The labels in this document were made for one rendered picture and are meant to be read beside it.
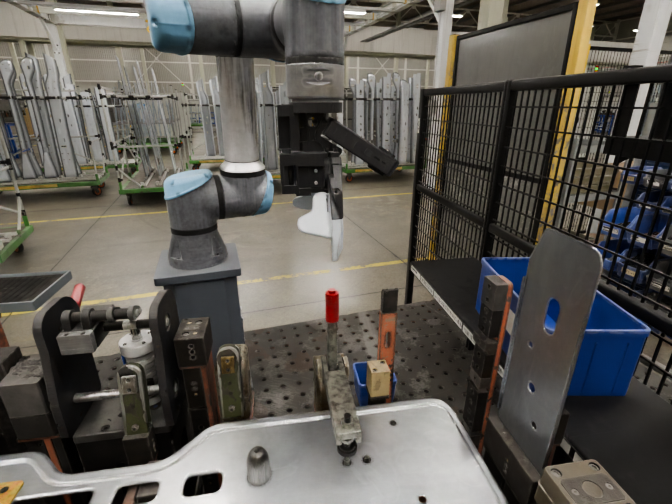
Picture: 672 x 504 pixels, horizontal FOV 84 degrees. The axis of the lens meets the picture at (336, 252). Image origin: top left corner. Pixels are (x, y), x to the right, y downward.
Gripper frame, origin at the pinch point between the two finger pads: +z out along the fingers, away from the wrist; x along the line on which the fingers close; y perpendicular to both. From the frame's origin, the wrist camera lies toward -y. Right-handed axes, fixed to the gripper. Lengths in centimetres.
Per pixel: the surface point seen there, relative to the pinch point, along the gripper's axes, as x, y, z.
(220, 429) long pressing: 5.2, 18.9, 28.8
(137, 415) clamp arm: 2.0, 32.1, 26.9
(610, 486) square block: 27.1, -29.8, 23.2
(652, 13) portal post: -287, -334, -96
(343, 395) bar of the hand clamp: 8.4, -0.5, 21.8
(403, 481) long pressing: 18.2, -7.2, 29.1
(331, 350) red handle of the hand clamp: 0.7, 0.2, 19.0
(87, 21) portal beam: -1076, 432, -205
